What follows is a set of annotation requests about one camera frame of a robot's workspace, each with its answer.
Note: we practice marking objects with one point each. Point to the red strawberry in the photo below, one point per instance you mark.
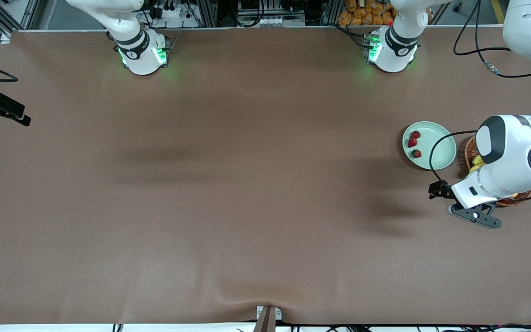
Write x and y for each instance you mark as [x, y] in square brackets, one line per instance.
[415, 153]
[412, 142]
[415, 134]

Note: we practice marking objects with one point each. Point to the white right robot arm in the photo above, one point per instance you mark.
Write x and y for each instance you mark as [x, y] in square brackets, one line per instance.
[141, 60]

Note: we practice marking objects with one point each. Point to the light green round plate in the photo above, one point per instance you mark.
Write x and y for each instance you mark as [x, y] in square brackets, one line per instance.
[440, 138]

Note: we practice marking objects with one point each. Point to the large yellow banana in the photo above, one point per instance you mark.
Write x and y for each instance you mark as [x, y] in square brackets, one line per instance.
[474, 168]

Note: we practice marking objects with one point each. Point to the brown wicker basket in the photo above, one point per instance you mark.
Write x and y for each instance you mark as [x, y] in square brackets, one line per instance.
[469, 157]

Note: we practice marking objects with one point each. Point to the small greenish yellow banana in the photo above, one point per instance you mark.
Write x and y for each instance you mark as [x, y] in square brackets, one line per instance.
[477, 160]

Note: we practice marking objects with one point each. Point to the brown table mat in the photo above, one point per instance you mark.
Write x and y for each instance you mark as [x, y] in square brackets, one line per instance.
[265, 138]

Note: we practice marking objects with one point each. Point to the white power strip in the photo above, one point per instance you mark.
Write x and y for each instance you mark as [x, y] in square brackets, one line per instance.
[168, 10]

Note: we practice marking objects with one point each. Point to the pile of orange round items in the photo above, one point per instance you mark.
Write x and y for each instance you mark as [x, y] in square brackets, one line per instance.
[367, 11]

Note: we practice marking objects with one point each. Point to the white terminal strip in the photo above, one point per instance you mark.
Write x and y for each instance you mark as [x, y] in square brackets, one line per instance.
[272, 21]

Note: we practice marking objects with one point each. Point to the aluminium profile post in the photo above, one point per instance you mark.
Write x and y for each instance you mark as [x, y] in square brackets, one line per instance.
[329, 11]
[205, 11]

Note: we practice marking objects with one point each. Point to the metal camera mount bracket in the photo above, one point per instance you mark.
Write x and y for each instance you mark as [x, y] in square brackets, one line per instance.
[268, 318]

